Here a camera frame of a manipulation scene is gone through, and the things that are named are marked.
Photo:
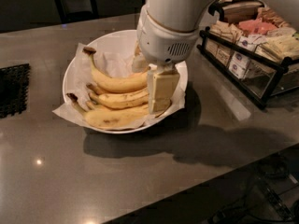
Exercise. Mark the white bowl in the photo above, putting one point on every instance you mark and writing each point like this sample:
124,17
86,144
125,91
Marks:
119,47

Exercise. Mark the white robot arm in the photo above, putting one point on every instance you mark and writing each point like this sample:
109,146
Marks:
177,15

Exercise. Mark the black condiment rack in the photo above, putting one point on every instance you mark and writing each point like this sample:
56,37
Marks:
273,58

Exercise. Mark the small partly hidden banana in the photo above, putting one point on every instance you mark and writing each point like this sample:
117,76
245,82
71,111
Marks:
93,106

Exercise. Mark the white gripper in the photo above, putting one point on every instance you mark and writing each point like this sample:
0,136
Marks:
162,44

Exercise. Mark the pink sweetener packets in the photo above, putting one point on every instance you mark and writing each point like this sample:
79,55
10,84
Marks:
257,26

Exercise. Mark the hidden back yellow banana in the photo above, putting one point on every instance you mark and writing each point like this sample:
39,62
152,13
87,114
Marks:
96,89

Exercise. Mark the white paper liner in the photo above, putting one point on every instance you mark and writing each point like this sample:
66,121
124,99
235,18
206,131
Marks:
103,93

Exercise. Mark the black grid mat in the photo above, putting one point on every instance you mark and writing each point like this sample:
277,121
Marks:
14,83

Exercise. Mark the brown napkin stack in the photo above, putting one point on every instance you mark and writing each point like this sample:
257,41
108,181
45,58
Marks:
240,11

